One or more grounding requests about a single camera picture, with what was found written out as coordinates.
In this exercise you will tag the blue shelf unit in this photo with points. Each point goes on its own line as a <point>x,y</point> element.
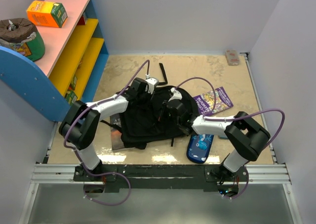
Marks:
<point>76,49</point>

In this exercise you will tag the orange green crayon box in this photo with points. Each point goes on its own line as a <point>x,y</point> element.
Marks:
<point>46,13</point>

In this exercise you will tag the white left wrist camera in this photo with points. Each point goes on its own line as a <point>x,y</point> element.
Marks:
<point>151,84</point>

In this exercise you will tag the black student backpack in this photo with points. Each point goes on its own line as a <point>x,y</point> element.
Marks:
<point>139,126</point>

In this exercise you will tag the blue shark pencil case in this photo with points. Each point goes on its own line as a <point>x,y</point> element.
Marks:
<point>199,147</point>

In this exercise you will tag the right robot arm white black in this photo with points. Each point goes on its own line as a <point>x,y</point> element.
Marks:
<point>246,135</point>

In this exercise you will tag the aluminium rail frame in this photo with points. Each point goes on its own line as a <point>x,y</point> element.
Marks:
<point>55,198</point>

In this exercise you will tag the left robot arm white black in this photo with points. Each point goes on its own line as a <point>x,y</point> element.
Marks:
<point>80,123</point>

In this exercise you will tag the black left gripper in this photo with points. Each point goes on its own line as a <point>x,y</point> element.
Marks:
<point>148,104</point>

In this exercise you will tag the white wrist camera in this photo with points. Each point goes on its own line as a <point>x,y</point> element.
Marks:
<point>175,94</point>
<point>151,84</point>

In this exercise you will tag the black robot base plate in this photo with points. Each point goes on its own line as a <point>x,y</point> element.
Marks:
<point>162,177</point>

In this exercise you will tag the dark tale book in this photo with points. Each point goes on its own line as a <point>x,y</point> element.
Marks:
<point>117,143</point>

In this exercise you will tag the brown green toy stump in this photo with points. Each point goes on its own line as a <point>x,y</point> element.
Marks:
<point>23,37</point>

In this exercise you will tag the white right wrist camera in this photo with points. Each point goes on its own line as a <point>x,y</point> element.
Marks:
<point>175,94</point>

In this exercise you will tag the beige pink eraser box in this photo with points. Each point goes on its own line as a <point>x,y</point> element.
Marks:
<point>232,57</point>

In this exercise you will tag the green box on shelf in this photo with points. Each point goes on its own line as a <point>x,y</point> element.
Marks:
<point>73,83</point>
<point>70,97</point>

